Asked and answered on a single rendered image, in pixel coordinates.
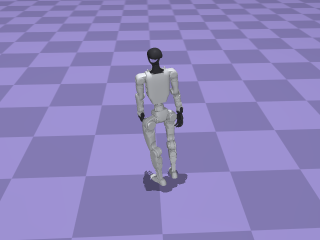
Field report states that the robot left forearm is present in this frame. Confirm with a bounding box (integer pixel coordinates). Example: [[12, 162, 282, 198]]
[[135, 94, 145, 117]]

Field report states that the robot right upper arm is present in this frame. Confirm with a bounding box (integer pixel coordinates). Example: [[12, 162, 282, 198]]
[[167, 68, 179, 95]]

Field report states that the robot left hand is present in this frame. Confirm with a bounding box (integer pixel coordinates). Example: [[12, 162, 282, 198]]
[[138, 112, 145, 122]]

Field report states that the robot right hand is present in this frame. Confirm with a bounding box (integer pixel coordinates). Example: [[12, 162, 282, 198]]
[[174, 107, 183, 127]]

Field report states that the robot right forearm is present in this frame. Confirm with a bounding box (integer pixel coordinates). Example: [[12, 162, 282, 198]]
[[173, 89, 183, 112]]

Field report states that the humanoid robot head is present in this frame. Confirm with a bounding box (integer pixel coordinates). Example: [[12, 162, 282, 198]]
[[147, 47, 164, 75]]

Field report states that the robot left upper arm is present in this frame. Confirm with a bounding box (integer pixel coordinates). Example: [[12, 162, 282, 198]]
[[135, 73, 146, 101]]

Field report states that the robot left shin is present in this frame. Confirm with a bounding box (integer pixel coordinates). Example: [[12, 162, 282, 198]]
[[150, 150, 163, 180]]

